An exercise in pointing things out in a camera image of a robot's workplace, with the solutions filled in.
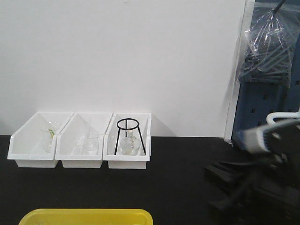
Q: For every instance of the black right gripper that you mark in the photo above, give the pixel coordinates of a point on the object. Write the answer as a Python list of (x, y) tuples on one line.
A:
[(264, 190)]

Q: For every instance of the yellow plastic tray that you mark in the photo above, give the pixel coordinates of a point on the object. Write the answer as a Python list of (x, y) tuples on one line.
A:
[(87, 217)]

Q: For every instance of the blue pegboard panel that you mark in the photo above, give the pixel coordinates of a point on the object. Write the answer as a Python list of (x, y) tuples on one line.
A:
[(256, 100)]

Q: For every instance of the plastic bag of parts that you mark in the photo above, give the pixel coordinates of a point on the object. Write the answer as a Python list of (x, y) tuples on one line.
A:
[(271, 43)]

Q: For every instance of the clear round flask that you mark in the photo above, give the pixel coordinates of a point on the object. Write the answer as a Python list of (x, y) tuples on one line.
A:
[(130, 144)]

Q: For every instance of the right white storage bin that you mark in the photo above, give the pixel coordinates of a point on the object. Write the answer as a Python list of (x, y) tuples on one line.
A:
[(121, 161)]

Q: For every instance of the white storage bin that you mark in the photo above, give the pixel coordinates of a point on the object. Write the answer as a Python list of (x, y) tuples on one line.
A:
[(70, 142), (26, 147), (121, 161)]

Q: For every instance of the clear conical flask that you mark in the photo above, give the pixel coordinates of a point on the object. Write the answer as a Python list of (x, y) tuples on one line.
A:
[(91, 142)]

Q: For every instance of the middle white storage bin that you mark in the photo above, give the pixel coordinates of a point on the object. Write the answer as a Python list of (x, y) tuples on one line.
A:
[(70, 142)]

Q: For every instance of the clear glass funnel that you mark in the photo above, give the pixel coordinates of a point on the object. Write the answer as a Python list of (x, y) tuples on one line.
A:
[(48, 131)]

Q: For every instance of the left white storage bin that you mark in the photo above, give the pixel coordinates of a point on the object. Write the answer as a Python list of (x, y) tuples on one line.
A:
[(26, 147)]

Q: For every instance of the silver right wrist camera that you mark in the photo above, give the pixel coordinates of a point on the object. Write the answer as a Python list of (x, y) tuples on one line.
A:
[(255, 140)]

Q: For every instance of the black wire tripod stand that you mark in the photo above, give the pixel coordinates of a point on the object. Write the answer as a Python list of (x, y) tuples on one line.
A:
[(128, 124)]

